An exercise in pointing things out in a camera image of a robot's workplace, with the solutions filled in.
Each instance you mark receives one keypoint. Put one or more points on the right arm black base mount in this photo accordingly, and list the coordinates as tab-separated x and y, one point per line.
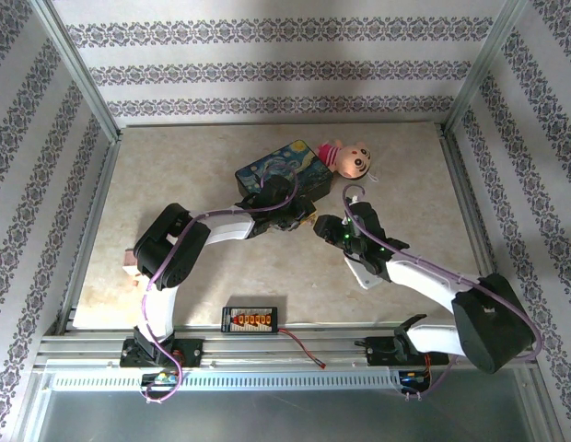
380	352

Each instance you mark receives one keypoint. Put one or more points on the cartoon boy plush doll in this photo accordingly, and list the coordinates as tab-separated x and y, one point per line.
354	161

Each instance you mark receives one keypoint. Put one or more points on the white rectangular plastic box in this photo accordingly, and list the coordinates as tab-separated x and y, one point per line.
361	276

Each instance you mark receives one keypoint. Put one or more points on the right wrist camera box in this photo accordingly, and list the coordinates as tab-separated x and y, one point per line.
353	201

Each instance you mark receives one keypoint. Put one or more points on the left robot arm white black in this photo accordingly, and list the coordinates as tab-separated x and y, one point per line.
168	248

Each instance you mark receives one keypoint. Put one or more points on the aluminium frame post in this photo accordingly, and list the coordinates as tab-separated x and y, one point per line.
483	64
78	69

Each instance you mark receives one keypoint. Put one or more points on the black board with orange connectors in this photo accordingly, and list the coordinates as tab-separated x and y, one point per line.
249	319

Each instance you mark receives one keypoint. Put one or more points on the grey metal sheet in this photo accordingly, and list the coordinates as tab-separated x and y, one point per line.
285	416

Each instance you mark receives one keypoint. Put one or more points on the small circuit board with leds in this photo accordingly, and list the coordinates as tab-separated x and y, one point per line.
161	379

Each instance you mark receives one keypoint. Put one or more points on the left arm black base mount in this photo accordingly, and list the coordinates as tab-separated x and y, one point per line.
191	352

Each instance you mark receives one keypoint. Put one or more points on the aluminium mounting rail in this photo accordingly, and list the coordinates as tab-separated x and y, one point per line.
285	354

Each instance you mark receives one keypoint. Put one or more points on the starry night print tin box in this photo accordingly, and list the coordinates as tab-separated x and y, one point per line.
308	168

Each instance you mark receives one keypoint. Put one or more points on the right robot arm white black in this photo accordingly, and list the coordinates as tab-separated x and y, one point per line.
488	322

